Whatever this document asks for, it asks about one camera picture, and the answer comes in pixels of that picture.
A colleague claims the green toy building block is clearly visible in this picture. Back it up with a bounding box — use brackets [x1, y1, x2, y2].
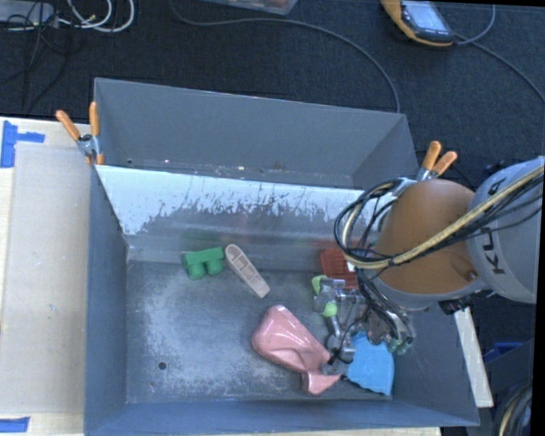
[179, 244, 226, 283]

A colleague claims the red-brown flat block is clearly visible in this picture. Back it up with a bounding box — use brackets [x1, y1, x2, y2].
[317, 247, 362, 292]

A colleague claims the blue sponge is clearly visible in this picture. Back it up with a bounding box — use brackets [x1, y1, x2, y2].
[344, 329, 398, 397]

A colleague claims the beige plastic wedge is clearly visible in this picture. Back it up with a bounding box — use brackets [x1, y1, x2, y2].
[221, 243, 275, 301]

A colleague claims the black cylinder on white bracket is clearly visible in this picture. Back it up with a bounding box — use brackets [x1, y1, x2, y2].
[437, 293, 476, 318]

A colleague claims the pink shiny plastic toy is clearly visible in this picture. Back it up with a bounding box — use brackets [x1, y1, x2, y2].
[247, 302, 347, 398]

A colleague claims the lime green toy piece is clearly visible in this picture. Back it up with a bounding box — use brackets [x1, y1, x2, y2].
[308, 273, 342, 320]

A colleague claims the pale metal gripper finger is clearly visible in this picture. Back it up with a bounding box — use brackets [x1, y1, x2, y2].
[320, 331, 358, 379]
[312, 277, 358, 316]

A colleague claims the pale wood board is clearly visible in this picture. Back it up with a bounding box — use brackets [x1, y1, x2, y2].
[0, 140, 101, 421]

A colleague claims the grey metal bin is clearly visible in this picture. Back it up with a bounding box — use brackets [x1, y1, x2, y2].
[72, 76, 501, 436]

